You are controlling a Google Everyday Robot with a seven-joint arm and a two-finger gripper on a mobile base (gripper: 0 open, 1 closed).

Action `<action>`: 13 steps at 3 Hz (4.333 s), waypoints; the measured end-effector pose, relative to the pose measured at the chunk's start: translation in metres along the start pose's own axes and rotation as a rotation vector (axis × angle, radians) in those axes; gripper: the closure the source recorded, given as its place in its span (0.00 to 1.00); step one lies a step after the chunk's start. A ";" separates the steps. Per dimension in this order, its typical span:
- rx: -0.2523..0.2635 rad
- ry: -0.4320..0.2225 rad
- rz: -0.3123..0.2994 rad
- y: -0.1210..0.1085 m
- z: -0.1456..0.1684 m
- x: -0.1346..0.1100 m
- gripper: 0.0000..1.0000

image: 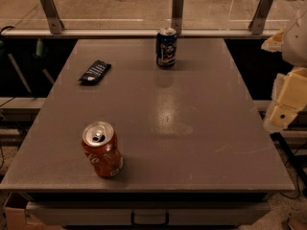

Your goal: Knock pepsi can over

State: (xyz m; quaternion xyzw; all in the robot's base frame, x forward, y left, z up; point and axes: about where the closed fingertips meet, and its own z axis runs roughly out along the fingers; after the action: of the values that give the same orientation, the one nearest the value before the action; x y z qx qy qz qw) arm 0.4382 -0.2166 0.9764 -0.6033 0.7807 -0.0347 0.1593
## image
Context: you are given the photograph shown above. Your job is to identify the middle metal barrier bracket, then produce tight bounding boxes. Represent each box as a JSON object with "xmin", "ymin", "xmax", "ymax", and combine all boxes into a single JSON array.
[{"xmin": 171, "ymin": 0, "xmax": 184, "ymax": 34}]

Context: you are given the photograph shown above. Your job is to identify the metal barrier bracket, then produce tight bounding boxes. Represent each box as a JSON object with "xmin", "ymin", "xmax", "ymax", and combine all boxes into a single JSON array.
[
  {"xmin": 248, "ymin": 0, "xmax": 274, "ymax": 35},
  {"xmin": 171, "ymin": 0, "xmax": 184, "ymax": 34},
  {"xmin": 39, "ymin": 0, "xmax": 64, "ymax": 35}
]

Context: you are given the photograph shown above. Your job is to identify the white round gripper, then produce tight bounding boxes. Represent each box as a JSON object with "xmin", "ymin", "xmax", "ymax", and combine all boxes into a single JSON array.
[{"xmin": 261, "ymin": 9, "xmax": 307, "ymax": 133}]

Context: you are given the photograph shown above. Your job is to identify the right metal barrier bracket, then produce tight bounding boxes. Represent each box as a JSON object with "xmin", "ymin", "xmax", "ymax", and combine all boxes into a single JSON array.
[{"xmin": 248, "ymin": 0, "xmax": 274, "ymax": 35}]

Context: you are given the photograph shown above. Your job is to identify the blue pepsi can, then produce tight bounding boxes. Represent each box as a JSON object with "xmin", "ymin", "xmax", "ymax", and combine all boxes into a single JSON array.
[{"xmin": 155, "ymin": 28, "xmax": 177, "ymax": 69}]

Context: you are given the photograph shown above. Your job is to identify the cardboard box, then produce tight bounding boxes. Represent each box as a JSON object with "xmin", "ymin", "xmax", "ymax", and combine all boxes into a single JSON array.
[{"xmin": 3, "ymin": 193, "xmax": 62, "ymax": 230}]

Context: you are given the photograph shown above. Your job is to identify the grey metal rail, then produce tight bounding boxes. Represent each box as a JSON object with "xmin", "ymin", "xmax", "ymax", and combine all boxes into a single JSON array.
[{"xmin": 2, "ymin": 29, "xmax": 277, "ymax": 38}]

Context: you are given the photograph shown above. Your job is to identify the left metal barrier bracket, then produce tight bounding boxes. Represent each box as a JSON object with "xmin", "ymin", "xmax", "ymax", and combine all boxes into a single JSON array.
[{"xmin": 39, "ymin": 0, "xmax": 64, "ymax": 35}]

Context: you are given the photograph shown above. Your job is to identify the black snack packet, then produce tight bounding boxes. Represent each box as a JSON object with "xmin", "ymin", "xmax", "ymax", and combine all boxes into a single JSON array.
[{"xmin": 79, "ymin": 60, "xmax": 111, "ymax": 84}]

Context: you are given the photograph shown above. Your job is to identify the orange-red soda can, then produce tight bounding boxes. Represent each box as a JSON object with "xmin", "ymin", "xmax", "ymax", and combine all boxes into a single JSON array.
[{"xmin": 82, "ymin": 122, "xmax": 124, "ymax": 178}]

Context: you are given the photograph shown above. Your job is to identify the grey drawer with handle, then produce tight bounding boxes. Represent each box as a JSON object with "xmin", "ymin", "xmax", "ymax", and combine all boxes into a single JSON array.
[{"xmin": 26, "ymin": 201, "xmax": 271, "ymax": 227}]

